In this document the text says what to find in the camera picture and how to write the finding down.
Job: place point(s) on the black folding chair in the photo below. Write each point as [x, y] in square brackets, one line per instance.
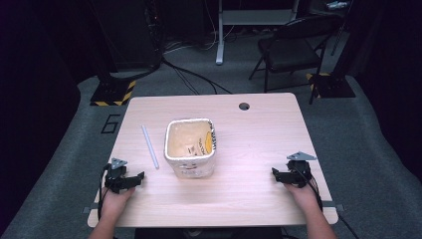
[292, 49]

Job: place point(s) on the white metal desk frame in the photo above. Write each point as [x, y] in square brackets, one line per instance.
[232, 16]

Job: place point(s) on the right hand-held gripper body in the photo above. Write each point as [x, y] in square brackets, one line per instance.
[298, 172]

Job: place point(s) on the black yellow striped stand base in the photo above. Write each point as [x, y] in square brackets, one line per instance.
[112, 93]
[331, 85]

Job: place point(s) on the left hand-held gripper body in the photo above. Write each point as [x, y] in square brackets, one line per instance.
[115, 177]

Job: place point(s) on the person's right hand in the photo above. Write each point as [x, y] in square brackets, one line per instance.
[303, 197]

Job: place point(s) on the white plastic straw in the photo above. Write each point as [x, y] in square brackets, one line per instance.
[150, 146]

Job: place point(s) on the person's left hand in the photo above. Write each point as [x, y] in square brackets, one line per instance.
[114, 200]

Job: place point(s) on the grey table edge bracket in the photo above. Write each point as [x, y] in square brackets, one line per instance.
[90, 209]
[333, 205]

